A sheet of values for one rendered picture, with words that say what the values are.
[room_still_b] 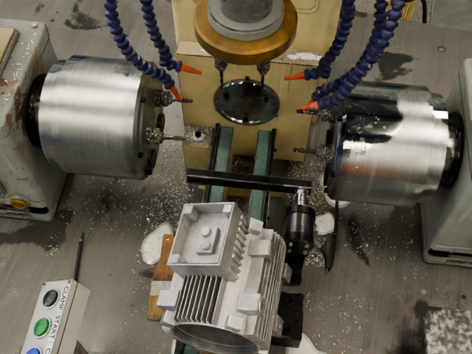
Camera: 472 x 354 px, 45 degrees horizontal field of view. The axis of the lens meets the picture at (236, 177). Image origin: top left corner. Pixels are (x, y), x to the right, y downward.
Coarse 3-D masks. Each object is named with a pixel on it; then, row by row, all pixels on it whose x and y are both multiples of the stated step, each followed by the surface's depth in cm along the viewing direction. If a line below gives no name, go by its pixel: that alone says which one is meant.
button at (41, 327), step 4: (40, 320) 94; (44, 320) 94; (36, 324) 94; (40, 324) 94; (44, 324) 93; (48, 324) 94; (36, 328) 94; (40, 328) 93; (44, 328) 93; (36, 332) 93; (40, 332) 93; (44, 332) 93
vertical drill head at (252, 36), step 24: (216, 0) 97; (240, 0) 90; (264, 0) 91; (288, 0) 100; (216, 24) 94; (240, 24) 94; (264, 24) 94; (288, 24) 97; (216, 48) 94; (240, 48) 94; (264, 48) 94; (264, 72) 101
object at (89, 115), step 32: (64, 64) 113; (96, 64) 113; (128, 64) 114; (64, 96) 109; (96, 96) 109; (128, 96) 109; (160, 96) 120; (64, 128) 110; (96, 128) 109; (128, 128) 108; (160, 128) 127; (64, 160) 114; (96, 160) 113; (128, 160) 112
